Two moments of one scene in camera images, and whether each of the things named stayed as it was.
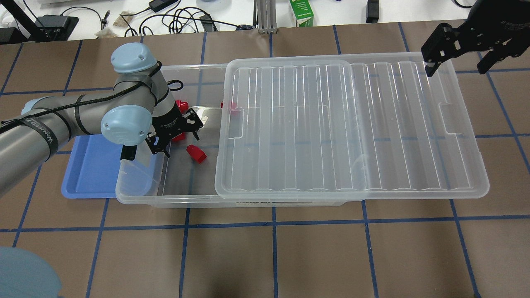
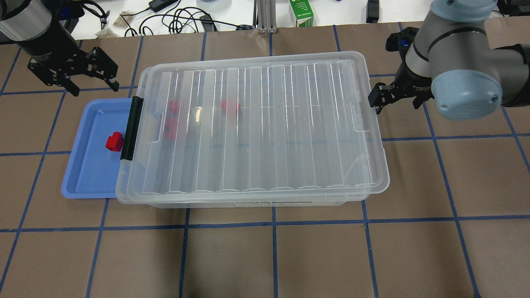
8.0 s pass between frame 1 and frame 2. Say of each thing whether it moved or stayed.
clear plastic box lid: moved
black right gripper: moved
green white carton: stayed
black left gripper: moved
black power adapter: stayed
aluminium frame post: stayed
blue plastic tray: stayed
